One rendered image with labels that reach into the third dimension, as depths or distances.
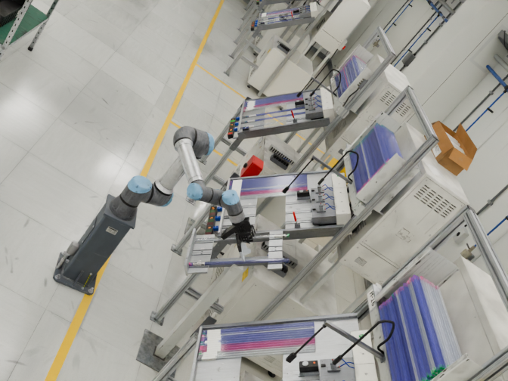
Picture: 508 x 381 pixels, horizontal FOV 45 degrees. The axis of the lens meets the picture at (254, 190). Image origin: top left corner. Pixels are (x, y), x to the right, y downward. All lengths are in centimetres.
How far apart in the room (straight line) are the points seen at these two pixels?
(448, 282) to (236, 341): 94
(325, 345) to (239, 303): 117
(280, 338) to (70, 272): 145
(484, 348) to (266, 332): 95
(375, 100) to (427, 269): 232
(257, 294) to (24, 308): 130
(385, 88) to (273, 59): 346
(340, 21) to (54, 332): 553
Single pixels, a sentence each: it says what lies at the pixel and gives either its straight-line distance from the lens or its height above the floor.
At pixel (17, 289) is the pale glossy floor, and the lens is 356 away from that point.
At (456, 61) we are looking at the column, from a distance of 656.
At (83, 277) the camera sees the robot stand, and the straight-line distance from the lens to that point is 371.
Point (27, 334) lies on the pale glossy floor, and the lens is 340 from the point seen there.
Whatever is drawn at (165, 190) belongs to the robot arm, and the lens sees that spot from 338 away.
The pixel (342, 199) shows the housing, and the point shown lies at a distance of 357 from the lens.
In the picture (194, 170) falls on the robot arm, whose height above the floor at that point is 114.
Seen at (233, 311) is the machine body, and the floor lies 32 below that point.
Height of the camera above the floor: 249
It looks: 25 degrees down
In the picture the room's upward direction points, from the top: 40 degrees clockwise
